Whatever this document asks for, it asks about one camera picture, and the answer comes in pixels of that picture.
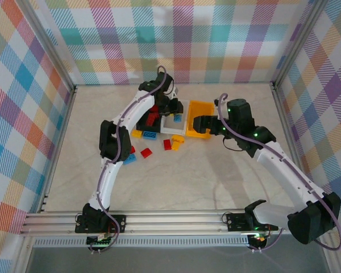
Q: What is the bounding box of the white plastic bin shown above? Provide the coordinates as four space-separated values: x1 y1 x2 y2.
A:
159 98 190 136

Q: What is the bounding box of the black plastic bin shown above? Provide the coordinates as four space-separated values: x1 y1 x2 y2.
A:
136 104 163 135

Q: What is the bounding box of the yellow plastic bin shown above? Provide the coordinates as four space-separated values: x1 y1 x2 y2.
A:
185 99 216 140

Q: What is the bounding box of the plaid fabric panel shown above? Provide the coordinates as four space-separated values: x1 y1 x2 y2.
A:
0 0 74 273
275 0 341 273
25 0 322 85

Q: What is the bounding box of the aluminium side frame rail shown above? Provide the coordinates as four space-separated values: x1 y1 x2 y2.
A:
39 85 78 214
272 81 303 168

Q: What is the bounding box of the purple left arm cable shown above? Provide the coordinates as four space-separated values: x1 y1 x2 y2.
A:
88 67 169 254

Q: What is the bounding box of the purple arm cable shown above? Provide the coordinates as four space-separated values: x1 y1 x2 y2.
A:
215 93 341 253
88 67 169 254

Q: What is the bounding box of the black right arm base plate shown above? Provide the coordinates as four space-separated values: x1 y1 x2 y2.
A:
226 212 278 231

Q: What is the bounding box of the aluminium frame post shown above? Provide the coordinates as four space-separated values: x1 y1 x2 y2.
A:
18 0 78 90
272 0 330 89

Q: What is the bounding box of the aluminium mounting rail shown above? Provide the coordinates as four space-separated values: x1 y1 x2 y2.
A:
19 210 332 237

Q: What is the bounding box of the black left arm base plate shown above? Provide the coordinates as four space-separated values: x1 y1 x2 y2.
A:
75 213 127 234

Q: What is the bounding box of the slotted grey cable duct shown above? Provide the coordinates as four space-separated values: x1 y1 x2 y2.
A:
33 237 251 248

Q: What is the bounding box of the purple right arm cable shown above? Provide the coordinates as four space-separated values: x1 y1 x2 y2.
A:
215 93 341 253

